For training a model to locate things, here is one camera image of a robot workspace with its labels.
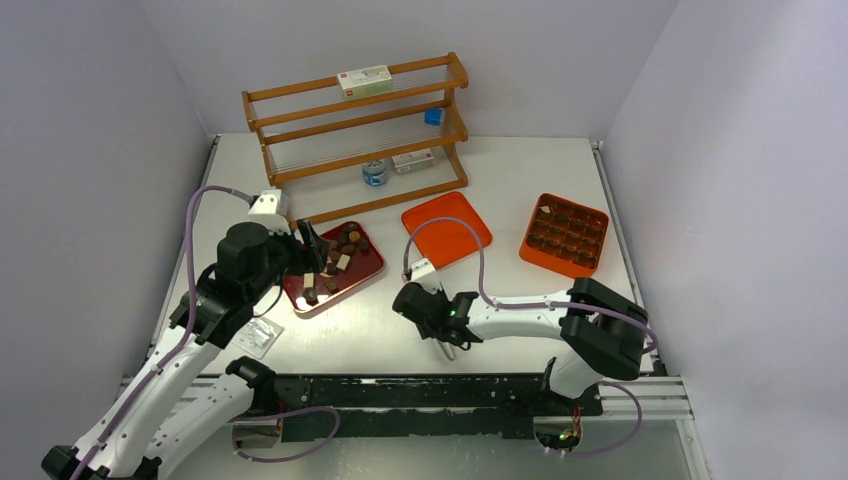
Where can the white green box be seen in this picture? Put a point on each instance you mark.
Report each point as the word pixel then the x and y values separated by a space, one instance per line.
pixel 365 82

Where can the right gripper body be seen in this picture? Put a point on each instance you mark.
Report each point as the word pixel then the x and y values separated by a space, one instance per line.
pixel 425 332

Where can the clear plastic bag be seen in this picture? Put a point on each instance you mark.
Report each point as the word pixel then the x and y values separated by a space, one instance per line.
pixel 257 336

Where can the orange box lid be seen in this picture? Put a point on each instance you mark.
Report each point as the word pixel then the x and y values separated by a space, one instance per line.
pixel 445 242

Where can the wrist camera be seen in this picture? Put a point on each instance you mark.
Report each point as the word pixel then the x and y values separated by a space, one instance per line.
pixel 421 269
pixel 270 209

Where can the black base frame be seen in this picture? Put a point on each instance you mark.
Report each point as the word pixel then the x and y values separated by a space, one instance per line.
pixel 346 406

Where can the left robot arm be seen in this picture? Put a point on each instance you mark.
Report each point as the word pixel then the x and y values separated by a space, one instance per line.
pixel 144 436

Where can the wooden three-tier shelf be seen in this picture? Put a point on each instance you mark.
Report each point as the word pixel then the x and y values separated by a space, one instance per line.
pixel 313 142

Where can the dark red tray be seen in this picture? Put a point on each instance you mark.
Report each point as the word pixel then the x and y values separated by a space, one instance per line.
pixel 332 284

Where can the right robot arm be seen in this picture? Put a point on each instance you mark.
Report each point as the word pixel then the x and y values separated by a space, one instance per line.
pixel 605 333

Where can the blue cube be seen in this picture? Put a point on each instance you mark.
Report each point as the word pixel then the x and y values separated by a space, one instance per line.
pixel 434 116

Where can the dark round chocolate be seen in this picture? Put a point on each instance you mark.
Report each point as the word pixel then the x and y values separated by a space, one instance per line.
pixel 310 296

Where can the white red small box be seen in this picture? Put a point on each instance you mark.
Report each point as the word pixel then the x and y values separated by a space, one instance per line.
pixel 413 161

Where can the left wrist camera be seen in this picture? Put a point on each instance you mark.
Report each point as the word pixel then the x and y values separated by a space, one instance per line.
pixel 270 209

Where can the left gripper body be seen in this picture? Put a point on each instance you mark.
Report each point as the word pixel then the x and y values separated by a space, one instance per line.
pixel 284 255

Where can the white chocolate piece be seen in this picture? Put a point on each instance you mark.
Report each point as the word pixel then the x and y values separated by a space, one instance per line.
pixel 343 262

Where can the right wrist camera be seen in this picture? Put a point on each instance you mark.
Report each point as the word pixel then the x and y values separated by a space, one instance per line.
pixel 421 269

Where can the blue lidded jar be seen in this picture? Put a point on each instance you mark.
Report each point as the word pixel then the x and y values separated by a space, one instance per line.
pixel 375 172

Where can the orange compartment box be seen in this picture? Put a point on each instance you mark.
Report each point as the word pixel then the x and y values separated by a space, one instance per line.
pixel 564 237

